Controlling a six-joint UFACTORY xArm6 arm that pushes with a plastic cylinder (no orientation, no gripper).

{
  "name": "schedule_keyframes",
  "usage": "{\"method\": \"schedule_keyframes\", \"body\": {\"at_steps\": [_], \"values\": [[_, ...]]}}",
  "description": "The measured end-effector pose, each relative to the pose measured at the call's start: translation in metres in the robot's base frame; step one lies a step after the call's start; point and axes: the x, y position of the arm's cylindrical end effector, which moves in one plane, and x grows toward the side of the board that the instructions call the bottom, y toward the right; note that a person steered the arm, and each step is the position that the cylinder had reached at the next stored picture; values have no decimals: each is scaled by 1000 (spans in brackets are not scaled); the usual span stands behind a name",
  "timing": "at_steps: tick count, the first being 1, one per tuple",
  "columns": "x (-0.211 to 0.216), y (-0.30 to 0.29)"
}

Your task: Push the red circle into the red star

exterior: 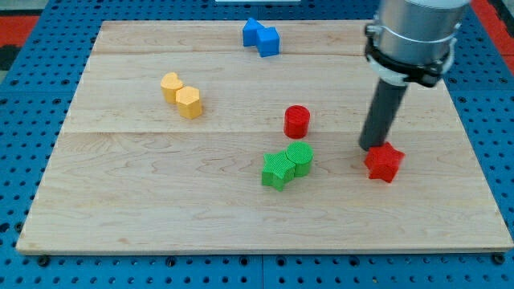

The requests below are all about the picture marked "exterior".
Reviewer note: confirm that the red star block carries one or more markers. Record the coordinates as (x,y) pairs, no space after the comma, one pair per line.
(383,162)

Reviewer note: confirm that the yellow heart block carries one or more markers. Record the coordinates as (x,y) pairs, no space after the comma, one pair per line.
(170,84)

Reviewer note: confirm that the blue cube block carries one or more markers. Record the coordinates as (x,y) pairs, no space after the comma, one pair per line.
(267,41)

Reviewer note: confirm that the green cylinder block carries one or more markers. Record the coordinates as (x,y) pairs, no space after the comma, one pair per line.
(301,154)

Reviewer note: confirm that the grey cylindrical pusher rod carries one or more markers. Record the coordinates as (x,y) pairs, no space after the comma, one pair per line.
(386,101)

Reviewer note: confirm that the red cylinder block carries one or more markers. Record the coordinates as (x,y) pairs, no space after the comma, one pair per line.
(296,121)

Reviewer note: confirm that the green star block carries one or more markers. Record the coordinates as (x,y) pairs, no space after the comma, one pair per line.
(277,170)

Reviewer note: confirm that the yellow hexagon block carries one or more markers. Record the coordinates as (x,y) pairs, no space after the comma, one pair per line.
(189,102)

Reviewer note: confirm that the wooden board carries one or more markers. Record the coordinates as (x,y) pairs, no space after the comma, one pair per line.
(128,175)

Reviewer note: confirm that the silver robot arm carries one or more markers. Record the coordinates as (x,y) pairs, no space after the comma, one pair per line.
(413,41)

